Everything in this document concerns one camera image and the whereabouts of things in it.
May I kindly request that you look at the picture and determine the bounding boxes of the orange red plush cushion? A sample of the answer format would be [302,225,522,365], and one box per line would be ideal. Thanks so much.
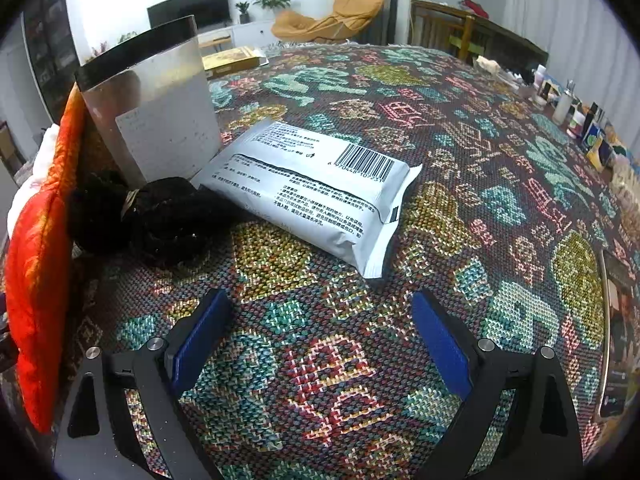
[6,86,86,434]

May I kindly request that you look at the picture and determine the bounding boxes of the black fabric bundle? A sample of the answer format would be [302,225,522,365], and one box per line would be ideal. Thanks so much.
[70,171,247,270]

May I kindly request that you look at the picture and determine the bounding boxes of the framed photo tablet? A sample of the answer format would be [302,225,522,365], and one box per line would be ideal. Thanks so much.
[597,249,639,420]

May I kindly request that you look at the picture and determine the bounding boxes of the colourful woven patterned blanket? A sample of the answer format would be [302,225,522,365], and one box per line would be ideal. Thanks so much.
[8,41,640,480]

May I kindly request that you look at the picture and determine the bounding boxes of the white spray bottle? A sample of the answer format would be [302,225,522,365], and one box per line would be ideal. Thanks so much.
[551,79,575,126]

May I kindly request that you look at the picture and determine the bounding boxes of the clear jar black lid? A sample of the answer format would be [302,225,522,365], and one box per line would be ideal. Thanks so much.
[75,15,222,188]

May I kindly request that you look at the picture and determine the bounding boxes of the yellow flat cardboard box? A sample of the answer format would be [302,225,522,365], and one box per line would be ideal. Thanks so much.
[202,47,269,79]

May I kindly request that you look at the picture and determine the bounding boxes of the dark wooden chair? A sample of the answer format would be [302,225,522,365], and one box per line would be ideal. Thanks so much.
[407,0,549,73]

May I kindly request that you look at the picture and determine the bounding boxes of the white tv cabinet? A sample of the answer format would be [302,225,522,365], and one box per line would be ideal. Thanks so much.
[198,21,278,55]

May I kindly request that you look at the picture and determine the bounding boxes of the black flat television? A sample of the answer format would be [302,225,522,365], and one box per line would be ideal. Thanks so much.
[148,0,231,29]

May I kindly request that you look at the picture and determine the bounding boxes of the orange lounge chair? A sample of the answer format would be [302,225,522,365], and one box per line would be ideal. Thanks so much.
[271,0,385,44]

